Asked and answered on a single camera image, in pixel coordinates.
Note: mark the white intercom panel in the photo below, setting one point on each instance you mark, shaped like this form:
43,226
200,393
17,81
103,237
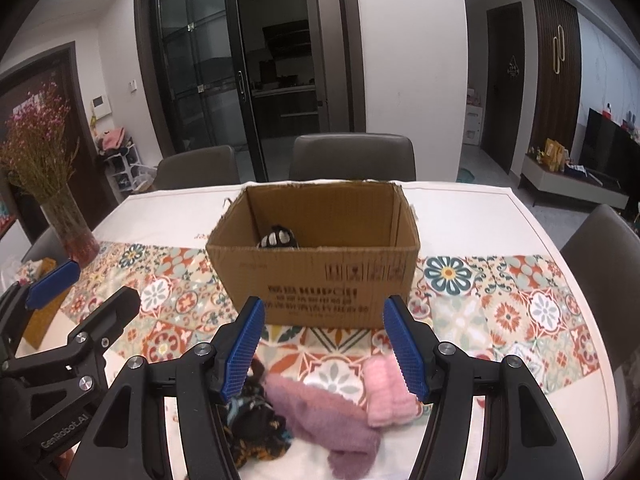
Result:
101,108

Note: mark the kitchen range hood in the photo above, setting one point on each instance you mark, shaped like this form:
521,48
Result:
287,37

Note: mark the dark door with ornament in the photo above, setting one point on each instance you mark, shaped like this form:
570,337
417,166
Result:
505,100

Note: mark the cardboard box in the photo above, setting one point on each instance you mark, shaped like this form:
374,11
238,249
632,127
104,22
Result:
320,280

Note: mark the floral patterned table runner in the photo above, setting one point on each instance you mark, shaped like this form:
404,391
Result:
500,305

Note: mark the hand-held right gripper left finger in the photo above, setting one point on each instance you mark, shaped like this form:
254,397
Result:
245,350

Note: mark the grey television cabinet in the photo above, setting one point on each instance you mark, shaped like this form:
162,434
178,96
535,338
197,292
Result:
565,185

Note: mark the glass vase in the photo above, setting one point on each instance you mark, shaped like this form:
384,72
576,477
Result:
75,240

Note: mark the dark patterned sock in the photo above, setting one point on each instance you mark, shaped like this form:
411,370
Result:
255,420

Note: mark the white shoe rack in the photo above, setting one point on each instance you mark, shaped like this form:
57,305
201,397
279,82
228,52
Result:
122,170

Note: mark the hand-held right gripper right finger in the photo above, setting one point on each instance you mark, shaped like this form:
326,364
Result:
407,355

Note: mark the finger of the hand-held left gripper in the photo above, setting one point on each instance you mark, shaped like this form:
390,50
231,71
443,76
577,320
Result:
112,312
52,285

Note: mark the pink fluffy sock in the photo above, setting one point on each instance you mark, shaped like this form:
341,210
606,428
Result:
387,395

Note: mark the black and white sock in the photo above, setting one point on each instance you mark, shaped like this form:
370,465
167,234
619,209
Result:
277,237

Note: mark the white tablecloth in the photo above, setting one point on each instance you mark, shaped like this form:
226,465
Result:
475,220

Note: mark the teal basket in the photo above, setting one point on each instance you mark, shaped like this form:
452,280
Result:
466,175

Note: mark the red and white wall picture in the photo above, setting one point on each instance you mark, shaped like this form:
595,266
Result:
5,215

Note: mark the black television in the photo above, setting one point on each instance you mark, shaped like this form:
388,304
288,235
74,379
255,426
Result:
612,150

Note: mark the kitchen counter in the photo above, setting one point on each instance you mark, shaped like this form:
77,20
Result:
285,110

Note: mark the dark wooden door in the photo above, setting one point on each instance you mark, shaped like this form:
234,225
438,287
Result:
65,75

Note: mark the dark framed sliding door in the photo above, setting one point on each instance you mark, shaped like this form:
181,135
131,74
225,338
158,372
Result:
335,50

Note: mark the glass sliding door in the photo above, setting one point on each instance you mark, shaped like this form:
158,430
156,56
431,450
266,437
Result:
200,70

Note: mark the mustard yellow cloth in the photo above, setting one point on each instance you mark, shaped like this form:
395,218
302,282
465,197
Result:
40,330

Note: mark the mauve fluffy sock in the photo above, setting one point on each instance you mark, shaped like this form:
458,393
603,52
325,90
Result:
325,420

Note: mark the grey dining chair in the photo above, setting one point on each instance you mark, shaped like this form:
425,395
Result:
42,245
350,157
605,270
197,167

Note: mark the yellow gift box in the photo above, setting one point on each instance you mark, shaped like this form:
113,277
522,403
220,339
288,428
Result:
554,152

